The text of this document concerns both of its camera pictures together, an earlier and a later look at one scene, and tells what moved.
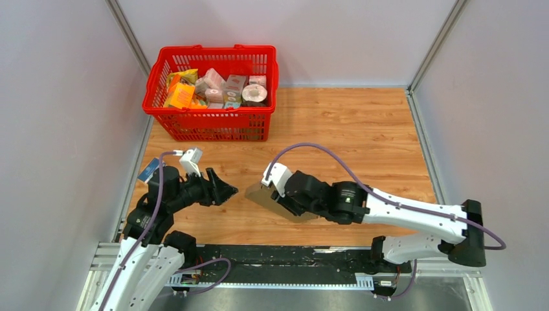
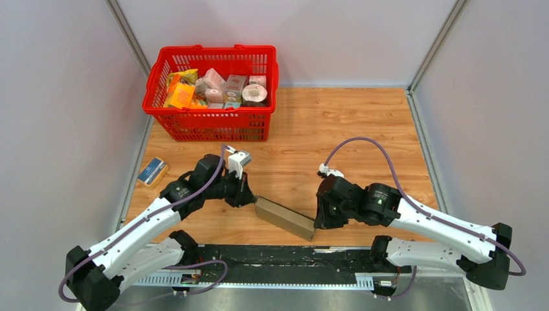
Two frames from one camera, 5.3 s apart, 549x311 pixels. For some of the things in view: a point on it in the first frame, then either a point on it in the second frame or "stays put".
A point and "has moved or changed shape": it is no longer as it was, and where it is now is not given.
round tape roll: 254,95 stays put
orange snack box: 180,96 stays put
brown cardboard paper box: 262,194 has moved or changed shape
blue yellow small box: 147,172 stays put
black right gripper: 285,201 to 322,221
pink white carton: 213,79 stays put
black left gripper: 214,190 to 243,195
